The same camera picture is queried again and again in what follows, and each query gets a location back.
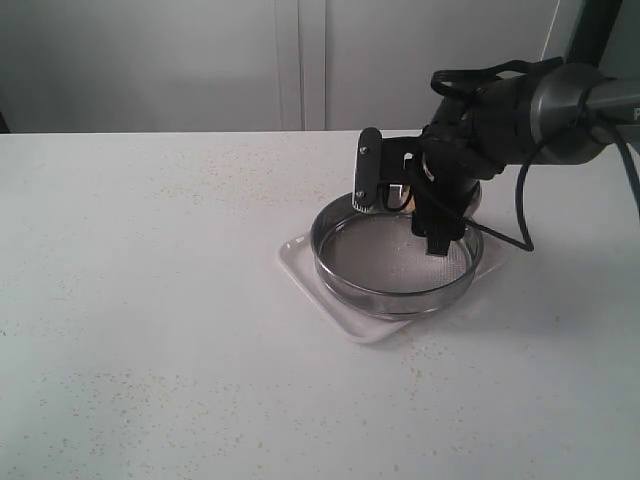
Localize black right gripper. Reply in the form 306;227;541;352
352;99;504;256

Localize small steel cup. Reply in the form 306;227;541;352
397;177;482;219

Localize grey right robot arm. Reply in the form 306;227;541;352
352;58;639;256

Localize round steel mesh sieve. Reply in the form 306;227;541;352
310;194;484;321

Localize white rectangular tray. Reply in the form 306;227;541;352
278;232;509;345

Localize white cabinet doors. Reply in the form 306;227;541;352
1;0;581;133

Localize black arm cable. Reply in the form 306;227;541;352
429;57;640;252

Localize dark vertical post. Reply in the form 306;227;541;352
564;0;623;67

